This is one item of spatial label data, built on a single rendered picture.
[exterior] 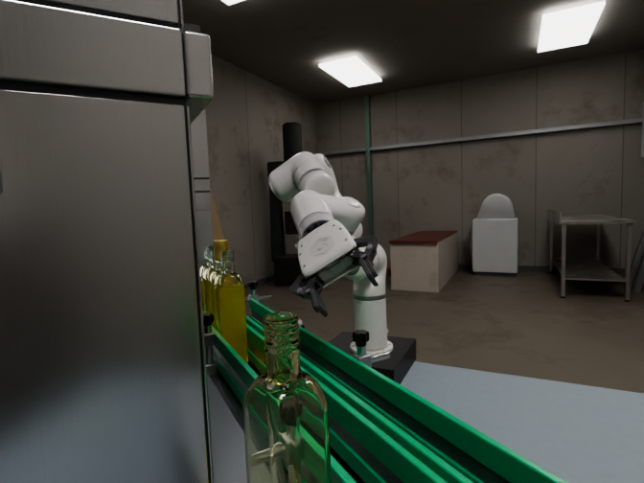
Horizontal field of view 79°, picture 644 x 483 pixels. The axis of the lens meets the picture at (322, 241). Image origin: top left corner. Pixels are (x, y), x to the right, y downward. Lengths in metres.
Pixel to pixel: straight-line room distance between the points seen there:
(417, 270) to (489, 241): 1.72
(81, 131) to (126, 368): 0.21
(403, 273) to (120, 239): 5.46
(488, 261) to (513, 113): 2.61
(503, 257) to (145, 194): 6.77
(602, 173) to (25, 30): 7.68
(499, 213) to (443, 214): 1.22
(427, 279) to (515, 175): 2.87
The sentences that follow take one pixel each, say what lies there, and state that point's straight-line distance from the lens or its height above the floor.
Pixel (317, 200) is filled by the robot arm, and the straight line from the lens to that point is 0.77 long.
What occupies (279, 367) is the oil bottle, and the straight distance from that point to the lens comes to 0.33.
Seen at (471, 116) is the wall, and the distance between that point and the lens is 7.88.
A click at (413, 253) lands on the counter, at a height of 0.54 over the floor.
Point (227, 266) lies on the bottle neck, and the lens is 0.89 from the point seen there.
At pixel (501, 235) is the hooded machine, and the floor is 0.68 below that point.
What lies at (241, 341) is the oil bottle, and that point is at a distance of 0.91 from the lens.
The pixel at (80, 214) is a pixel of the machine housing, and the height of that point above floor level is 1.23.
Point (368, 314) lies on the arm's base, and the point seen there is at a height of 0.93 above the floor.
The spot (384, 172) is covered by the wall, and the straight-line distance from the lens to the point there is 8.07.
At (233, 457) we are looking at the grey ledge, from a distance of 0.65.
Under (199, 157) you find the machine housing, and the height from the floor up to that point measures 1.50.
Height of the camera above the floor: 1.23
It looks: 5 degrees down
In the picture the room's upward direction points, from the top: 2 degrees counter-clockwise
